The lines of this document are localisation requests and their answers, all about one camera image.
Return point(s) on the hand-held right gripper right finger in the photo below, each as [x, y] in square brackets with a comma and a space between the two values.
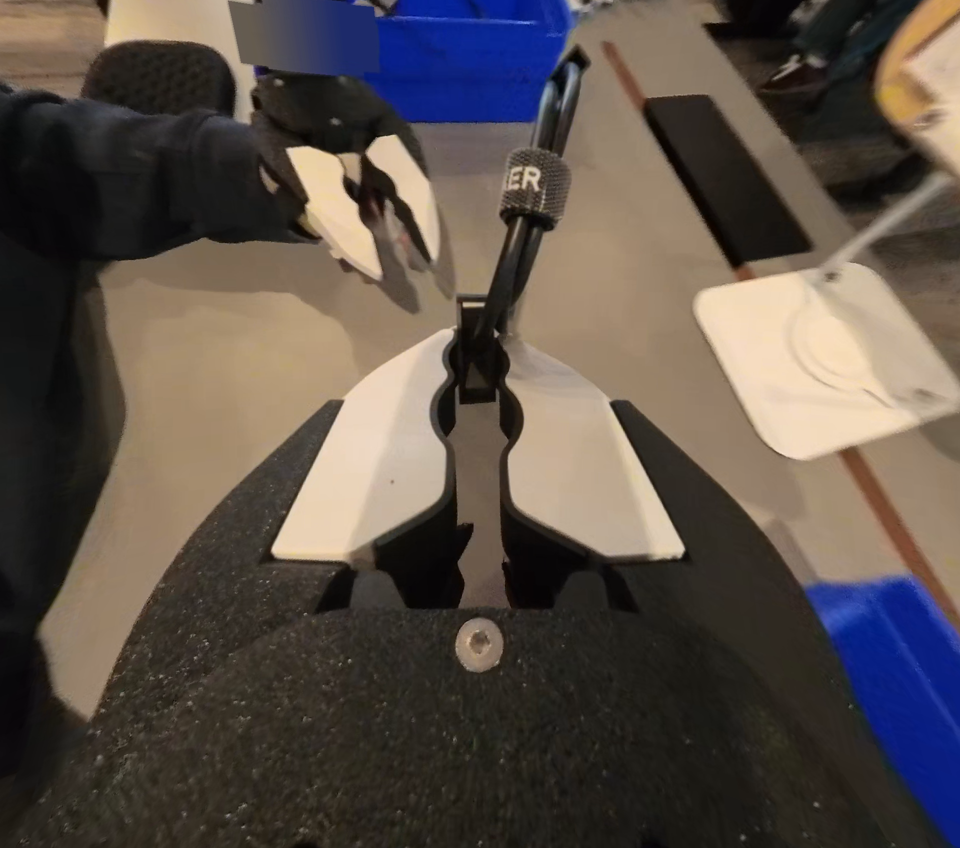
[592, 480]

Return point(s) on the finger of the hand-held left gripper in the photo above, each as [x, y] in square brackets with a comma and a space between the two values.
[409, 188]
[330, 195]

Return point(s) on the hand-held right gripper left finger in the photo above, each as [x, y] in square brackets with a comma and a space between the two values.
[367, 473]

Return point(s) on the blue plastic bin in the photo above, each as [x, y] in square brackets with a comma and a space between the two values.
[465, 68]
[892, 675]

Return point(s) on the person's left forearm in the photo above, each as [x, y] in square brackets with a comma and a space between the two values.
[135, 173]

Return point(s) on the white board stand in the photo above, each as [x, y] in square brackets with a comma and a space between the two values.
[757, 353]

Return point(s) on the black rectangular pad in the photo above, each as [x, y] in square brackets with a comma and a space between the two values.
[720, 180]

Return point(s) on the person's dark clothed torso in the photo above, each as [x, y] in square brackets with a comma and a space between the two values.
[45, 488]

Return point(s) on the instruction sheet on board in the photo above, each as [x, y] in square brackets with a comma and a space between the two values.
[930, 68]

